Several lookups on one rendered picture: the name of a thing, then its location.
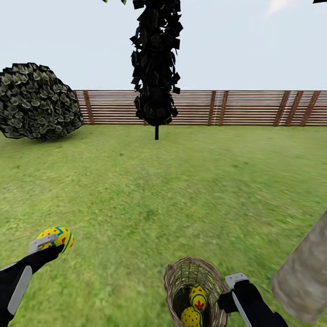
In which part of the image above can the wicker basket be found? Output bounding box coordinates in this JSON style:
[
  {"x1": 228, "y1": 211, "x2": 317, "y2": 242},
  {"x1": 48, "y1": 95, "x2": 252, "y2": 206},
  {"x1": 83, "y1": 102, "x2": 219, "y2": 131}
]
[{"x1": 163, "y1": 257, "x2": 234, "y2": 327}]

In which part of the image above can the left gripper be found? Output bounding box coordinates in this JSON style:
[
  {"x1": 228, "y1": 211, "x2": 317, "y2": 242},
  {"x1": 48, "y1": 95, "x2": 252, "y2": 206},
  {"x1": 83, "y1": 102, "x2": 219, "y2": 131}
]
[{"x1": 25, "y1": 244, "x2": 64, "y2": 270}]

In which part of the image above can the easter egg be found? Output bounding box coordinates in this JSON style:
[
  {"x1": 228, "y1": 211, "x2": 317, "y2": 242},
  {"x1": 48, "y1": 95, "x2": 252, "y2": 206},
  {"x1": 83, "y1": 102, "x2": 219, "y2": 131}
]
[
  {"x1": 189, "y1": 284, "x2": 208, "y2": 311},
  {"x1": 180, "y1": 306, "x2": 204, "y2": 327},
  {"x1": 37, "y1": 227, "x2": 74, "y2": 255}
]

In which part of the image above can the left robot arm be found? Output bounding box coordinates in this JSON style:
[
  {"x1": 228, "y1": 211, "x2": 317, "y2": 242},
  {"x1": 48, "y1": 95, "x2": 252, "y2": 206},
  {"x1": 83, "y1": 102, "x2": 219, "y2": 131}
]
[{"x1": 0, "y1": 234, "x2": 64, "y2": 327}]

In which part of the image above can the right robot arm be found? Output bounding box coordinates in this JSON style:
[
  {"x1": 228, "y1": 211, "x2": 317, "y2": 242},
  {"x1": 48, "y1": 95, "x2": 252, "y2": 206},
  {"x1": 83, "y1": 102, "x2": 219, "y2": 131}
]
[{"x1": 218, "y1": 273, "x2": 289, "y2": 327}]

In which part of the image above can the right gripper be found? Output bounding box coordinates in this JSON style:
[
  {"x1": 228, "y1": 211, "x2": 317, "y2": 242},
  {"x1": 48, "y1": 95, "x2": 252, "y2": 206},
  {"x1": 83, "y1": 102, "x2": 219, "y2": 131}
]
[{"x1": 218, "y1": 291, "x2": 239, "y2": 313}]

